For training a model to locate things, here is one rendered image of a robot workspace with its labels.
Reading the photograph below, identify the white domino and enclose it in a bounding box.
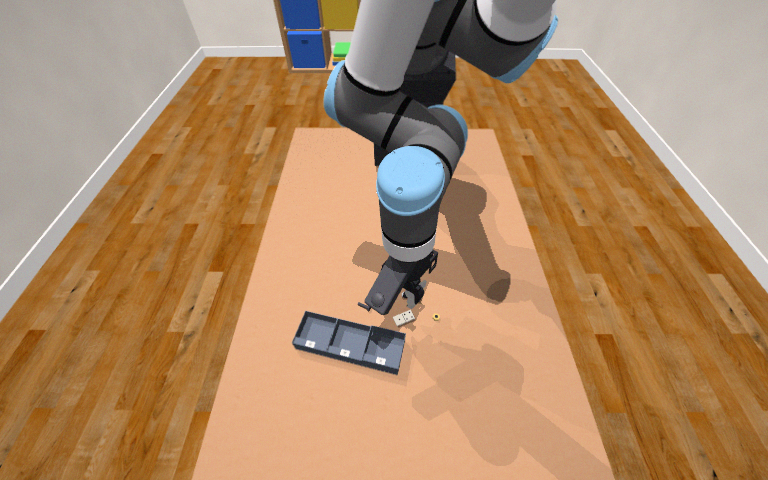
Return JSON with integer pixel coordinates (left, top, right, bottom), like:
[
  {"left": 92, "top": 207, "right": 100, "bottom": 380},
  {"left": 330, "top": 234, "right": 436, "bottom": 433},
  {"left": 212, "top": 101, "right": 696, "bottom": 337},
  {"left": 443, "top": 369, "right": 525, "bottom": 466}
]
[{"left": 393, "top": 310, "right": 415, "bottom": 326}]

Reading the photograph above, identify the grey three-compartment bin rack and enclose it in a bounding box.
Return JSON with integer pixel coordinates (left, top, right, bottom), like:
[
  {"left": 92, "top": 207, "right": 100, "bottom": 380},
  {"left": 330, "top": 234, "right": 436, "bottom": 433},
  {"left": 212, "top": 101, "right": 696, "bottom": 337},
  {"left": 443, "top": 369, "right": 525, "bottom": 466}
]
[{"left": 292, "top": 311, "right": 406, "bottom": 375}]

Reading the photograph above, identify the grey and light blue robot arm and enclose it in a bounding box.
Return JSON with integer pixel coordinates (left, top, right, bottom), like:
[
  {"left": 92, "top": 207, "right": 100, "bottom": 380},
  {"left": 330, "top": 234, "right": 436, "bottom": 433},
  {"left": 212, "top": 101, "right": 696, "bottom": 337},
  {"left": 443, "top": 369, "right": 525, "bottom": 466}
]
[{"left": 324, "top": 0, "right": 558, "bottom": 315}]

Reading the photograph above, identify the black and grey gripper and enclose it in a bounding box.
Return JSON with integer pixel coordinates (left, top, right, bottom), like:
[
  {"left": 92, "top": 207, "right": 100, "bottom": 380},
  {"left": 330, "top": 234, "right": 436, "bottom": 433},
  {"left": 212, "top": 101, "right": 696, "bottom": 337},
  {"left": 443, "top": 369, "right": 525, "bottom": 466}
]
[{"left": 403, "top": 249, "right": 438, "bottom": 309}]

